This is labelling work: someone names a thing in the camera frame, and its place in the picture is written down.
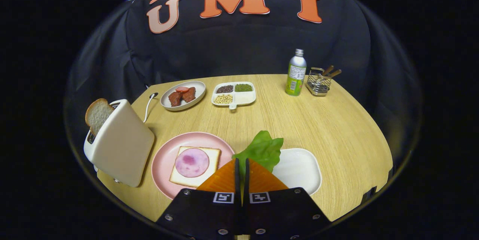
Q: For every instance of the white divided dish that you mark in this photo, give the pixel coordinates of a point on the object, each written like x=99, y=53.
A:
x=245, y=98

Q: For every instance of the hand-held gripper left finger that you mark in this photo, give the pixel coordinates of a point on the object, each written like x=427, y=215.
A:
x=237, y=180

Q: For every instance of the pink round plate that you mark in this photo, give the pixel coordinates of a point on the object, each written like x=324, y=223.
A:
x=162, y=161

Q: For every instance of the white rounded rectangular plate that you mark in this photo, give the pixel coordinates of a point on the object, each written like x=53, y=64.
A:
x=299, y=169

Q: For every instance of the green mung beans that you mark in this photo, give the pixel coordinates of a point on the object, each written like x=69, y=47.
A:
x=243, y=88

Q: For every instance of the yellow soybeans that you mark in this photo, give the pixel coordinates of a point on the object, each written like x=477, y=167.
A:
x=223, y=99

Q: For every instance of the cream white toaster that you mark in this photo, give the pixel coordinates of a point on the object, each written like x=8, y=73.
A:
x=123, y=146

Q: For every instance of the toasted bread slice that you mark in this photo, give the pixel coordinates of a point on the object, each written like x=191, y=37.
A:
x=97, y=114

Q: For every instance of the dark red beans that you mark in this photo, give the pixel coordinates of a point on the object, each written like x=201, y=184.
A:
x=224, y=89

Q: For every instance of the pink sausage slice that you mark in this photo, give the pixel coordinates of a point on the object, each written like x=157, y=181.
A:
x=182, y=89

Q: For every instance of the white bread slice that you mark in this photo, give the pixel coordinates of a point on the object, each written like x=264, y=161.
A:
x=213, y=154

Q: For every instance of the pink ham slice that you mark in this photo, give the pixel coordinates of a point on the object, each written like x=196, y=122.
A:
x=192, y=162

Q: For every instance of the green lettuce leaf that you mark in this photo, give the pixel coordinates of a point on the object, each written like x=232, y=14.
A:
x=262, y=150

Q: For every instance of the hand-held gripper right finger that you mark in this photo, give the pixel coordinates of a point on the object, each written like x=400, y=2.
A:
x=247, y=180

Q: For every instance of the beige round plate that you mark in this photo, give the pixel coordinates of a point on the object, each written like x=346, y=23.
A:
x=198, y=88

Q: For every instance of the brown meat piece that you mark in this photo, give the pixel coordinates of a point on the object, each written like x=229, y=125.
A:
x=174, y=99
x=189, y=95

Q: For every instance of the silver green bottle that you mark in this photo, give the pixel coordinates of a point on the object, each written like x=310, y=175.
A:
x=296, y=75

